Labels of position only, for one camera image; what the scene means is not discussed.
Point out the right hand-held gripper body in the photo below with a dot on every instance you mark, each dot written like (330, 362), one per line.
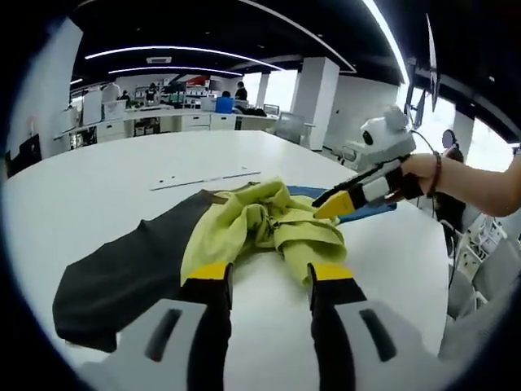
(386, 142)

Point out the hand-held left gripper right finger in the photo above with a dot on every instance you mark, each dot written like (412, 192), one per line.
(346, 342)

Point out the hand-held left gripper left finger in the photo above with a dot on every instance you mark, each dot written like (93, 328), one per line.
(179, 346)

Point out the yellow blue black garment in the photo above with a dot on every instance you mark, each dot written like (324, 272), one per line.
(301, 240)

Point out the person's right hand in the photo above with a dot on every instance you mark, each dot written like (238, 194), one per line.
(421, 169)

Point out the grey mesh office chair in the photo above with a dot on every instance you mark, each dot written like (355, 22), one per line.
(291, 127)

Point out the ceiling light strip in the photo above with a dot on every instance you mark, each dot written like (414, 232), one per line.
(386, 32)
(171, 47)

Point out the white desk row with cabinets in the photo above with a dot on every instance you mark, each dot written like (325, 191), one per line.
(195, 120)

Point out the ceiling air vent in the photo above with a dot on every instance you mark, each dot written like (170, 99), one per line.
(159, 60)

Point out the white board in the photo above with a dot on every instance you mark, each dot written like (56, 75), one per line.
(92, 106)

